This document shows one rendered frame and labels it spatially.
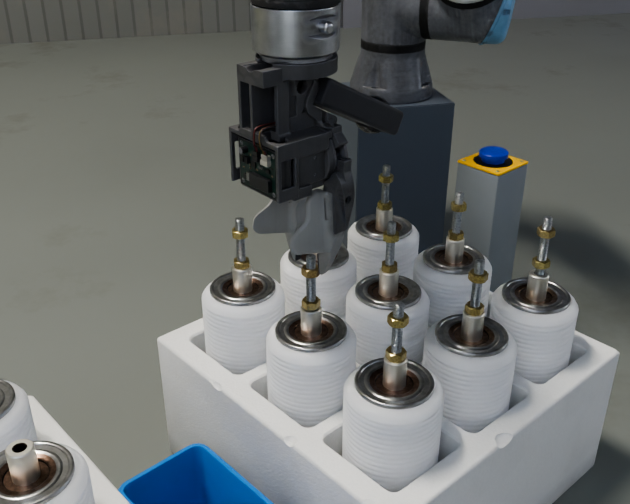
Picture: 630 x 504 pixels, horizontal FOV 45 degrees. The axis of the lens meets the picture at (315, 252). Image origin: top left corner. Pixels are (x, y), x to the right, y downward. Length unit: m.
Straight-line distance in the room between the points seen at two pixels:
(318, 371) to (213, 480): 0.19
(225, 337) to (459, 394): 0.27
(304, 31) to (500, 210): 0.53
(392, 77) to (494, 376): 0.71
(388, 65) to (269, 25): 0.74
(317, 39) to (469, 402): 0.39
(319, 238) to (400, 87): 0.69
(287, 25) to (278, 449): 0.42
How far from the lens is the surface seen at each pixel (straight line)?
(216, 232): 1.58
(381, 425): 0.71
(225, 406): 0.85
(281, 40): 0.63
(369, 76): 1.38
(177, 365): 0.91
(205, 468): 0.88
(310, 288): 0.77
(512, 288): 0.90
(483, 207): 1.08
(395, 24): 1.35
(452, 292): 0.92
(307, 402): 0.79
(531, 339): 0.87
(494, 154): 1.07
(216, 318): 0.86
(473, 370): 0.78
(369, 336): 0.85
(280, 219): 0.75
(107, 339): 1.27
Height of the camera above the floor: 0.70
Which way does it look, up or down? 28 degrees down
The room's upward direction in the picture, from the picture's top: straight up
